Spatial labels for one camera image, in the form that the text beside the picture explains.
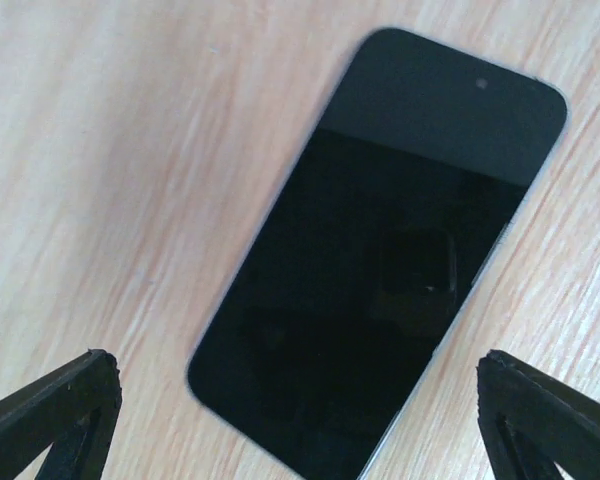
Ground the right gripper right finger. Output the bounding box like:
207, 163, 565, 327
477, 350, 600, 479

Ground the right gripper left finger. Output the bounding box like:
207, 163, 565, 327
0, 349, 121, 479

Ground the white-edged black phone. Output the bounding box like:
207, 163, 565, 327
187, 27, 569, 479

